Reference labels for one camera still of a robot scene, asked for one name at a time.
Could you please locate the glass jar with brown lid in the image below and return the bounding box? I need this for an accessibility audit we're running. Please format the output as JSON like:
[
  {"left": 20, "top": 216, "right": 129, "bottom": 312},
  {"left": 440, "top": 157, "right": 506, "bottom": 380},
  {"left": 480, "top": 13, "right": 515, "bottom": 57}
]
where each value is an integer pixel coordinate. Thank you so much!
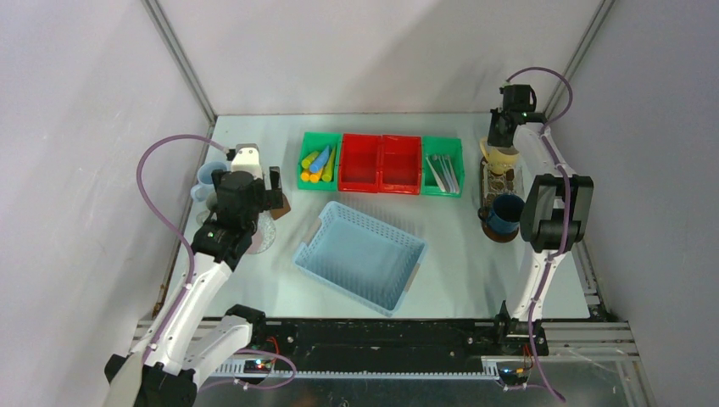
[{"left": 270, "top": 194, "right": 291, "bottom": 220}]

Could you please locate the light blue ceramic mug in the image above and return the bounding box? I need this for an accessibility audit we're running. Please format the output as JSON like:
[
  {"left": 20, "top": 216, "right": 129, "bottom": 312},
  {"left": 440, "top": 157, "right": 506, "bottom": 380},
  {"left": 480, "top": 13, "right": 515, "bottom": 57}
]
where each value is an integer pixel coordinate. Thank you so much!
[{"left": 190, "top": 161, "right": 228, "bottom": 202}]

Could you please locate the yellow ceramic mug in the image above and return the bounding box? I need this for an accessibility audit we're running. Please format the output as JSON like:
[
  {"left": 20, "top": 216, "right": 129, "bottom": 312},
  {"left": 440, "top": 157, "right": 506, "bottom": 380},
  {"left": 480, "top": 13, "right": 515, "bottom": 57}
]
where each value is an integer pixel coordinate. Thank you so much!
[{"left": 479, "top": 137, "right": 520, "bottom": 176}]

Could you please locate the lime green toothpaste tube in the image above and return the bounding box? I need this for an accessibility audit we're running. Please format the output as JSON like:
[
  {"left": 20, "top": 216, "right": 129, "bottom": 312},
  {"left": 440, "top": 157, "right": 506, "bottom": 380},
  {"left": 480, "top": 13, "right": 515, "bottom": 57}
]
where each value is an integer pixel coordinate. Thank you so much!
[{"left": 300, "top": 151, "right": 320, "bottom": 170}]

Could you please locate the blue toothpaste tube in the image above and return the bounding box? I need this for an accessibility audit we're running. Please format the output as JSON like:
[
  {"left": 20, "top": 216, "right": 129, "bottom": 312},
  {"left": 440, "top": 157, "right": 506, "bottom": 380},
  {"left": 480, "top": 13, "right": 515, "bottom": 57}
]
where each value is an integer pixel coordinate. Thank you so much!
[{"left": 309, "top": 146, "right": 332, "bottom": 172}]

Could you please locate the green bin with toothpaste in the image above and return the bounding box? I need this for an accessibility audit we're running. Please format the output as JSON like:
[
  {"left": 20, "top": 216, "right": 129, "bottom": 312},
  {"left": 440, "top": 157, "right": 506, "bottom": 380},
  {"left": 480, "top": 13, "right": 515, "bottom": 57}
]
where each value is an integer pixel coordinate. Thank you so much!
[{"left": 297, "top": 132, "right": 342, "bottom": 191}]

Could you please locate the clear glass rectangular container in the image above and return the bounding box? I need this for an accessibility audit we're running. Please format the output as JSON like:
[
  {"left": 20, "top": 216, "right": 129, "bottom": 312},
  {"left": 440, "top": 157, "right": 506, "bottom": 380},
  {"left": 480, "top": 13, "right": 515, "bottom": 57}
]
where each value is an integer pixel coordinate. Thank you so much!
[{"left": 480, "top": 158, "right": 525, "bottom": 207}]

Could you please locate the green bin with toothbrushes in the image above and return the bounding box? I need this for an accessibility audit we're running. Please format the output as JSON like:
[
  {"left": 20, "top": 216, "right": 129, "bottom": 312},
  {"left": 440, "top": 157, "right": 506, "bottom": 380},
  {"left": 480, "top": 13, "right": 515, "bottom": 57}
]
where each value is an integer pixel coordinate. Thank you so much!
[{"left": 421, "top": 137, "right": 465, "bottom": 198}]

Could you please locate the dark blue ceramic mug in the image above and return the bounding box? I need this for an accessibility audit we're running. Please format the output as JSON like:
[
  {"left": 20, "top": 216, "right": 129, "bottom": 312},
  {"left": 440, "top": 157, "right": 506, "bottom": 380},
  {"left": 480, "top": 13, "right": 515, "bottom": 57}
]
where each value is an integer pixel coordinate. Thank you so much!
[{"left": 478, "top": 194, "right": 525, "bottom": 236}]

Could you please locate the light blue plastic basket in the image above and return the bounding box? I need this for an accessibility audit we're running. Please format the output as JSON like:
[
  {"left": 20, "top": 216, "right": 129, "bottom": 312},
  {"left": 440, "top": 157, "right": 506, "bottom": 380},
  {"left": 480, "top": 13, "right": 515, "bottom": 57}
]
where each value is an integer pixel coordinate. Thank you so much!
[{"left": 293, "top": 201, "right": 427, "bottom": 317}]

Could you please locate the red plastic bin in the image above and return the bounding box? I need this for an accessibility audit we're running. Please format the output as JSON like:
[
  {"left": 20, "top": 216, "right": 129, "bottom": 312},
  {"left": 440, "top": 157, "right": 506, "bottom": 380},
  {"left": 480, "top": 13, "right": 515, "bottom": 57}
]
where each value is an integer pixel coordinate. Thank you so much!
[{"left": 337, "top": 133, "right": 422, "bottom": 195}]

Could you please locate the grey ceramic mug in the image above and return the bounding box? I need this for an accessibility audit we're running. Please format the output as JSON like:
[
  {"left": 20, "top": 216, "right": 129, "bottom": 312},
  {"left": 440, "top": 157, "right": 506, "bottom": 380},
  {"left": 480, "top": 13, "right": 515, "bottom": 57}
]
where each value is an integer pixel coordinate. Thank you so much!
[{"left": 196, "top": 192, "right": 217, "bottom": 226}]

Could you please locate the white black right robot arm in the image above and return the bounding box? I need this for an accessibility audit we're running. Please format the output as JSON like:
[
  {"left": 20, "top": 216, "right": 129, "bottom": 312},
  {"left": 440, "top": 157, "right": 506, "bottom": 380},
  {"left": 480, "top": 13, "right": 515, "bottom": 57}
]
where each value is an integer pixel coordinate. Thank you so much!
[{"left": 488, "top": 84, "right": 594, "bottom": 354}]

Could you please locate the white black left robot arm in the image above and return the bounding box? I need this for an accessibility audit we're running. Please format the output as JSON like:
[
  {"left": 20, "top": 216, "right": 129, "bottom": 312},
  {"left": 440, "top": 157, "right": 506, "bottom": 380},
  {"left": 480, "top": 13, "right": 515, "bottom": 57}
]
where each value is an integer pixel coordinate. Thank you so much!
[{"left": 104, "top": 165, "right": 284, "bottom": 406}]

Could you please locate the yellow toothpaste tube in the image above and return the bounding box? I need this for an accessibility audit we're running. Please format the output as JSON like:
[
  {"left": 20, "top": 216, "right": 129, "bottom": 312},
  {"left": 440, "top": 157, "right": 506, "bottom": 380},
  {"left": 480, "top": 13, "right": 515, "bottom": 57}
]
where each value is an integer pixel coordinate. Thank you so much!
[
  {"left": 300, "top": 169, "right": 312, "bottom": 182},
  {"left": 309, "top": 169, "right": 324, "bottom": 183}
]

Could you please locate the clear textured glass tray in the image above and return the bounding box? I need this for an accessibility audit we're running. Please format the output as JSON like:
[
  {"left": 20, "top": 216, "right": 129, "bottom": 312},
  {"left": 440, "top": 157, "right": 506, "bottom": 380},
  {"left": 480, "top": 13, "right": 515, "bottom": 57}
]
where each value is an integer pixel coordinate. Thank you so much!
[{"left": 246, "top": 212, "right": 276, "bottom": 254}]

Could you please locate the brown oval wooden tray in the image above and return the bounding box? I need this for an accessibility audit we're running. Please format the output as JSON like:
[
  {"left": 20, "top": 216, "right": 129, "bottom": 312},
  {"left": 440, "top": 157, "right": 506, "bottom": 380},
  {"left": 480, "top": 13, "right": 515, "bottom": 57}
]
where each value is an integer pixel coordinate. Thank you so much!
[{"left": 477, "top": 158, "right": 523, "bottom": 243}]

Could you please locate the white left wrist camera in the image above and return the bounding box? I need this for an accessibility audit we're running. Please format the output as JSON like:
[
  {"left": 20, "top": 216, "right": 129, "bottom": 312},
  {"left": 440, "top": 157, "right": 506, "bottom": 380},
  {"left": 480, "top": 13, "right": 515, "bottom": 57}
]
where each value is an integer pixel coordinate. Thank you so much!
[{"left": 226, "top": 143, "right": 264, "bottom": 179}]

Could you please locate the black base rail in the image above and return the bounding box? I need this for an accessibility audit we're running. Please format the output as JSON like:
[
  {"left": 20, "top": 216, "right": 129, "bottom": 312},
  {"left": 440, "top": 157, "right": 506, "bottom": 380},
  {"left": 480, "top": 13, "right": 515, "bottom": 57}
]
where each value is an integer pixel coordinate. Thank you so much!
[{"left": 213, "top": 319, "right": 523, "bottom": 375}]

